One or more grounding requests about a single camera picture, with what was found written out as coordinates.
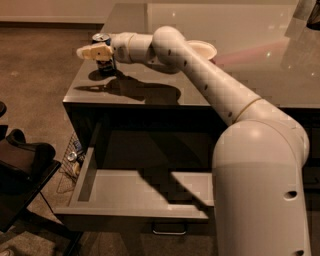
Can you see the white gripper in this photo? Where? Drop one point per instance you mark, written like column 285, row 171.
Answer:
column 120, row 48

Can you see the blue pepsi can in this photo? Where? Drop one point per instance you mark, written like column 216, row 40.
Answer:
column 106, row 68

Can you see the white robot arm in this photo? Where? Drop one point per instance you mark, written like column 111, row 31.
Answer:
column 259, row 201

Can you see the grey open top drawer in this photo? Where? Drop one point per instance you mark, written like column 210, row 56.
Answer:
column 131, row 179

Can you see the white bowl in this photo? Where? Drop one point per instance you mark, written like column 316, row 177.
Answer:
column 204, row 49

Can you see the black chair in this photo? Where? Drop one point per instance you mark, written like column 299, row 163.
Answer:
column 25, row 168

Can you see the wire mesh basket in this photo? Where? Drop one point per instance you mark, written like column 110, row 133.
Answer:
column 73, row 159

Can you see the metal drawer handle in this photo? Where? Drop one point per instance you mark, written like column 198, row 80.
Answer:
column 175, row 229

